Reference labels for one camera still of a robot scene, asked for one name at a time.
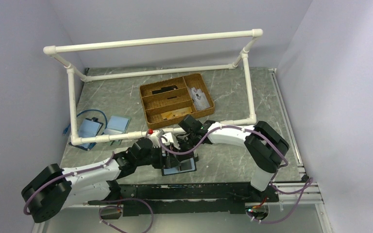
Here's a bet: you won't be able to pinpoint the blue cable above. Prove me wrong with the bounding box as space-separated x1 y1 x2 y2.
62 109 109 135

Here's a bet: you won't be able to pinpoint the brown woven divided tray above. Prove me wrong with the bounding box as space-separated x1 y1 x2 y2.
139 73 215 129

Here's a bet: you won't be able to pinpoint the white PVC pipe frame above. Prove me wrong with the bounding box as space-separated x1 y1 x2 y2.
43 29 264 146

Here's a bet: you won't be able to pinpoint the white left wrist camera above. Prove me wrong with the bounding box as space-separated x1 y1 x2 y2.
147 129 164 148

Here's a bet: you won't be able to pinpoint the gold card in tray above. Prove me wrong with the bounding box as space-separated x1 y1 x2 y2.
161 107 192 120

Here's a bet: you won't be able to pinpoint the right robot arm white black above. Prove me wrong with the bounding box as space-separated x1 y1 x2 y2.
178 115 289 201

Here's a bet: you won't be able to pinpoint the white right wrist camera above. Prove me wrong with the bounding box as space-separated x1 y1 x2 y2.
161 133 180 151

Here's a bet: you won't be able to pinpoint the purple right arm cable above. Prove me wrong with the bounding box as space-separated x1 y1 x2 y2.
158 124 314 225

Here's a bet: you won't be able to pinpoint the blue card left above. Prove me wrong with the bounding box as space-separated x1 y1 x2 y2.
74 117 103 151

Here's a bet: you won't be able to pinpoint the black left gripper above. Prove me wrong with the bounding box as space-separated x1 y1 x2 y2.
136 144 181 169

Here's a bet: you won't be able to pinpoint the black card in tray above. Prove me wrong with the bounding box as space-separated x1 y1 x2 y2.
152 85 178 95

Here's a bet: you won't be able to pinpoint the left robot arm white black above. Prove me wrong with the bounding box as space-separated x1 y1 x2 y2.
21 136 182 223

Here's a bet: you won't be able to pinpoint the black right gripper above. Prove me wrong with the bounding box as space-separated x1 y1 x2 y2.
172 133 199 162

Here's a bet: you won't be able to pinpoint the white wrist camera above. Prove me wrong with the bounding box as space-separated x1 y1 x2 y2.
161 133 180 151
147 129 164 148

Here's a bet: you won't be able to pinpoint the grey cards in tray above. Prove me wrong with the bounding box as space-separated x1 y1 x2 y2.
188 87 210 111

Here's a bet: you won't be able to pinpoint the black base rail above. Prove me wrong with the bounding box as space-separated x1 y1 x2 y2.
88 182 279 216

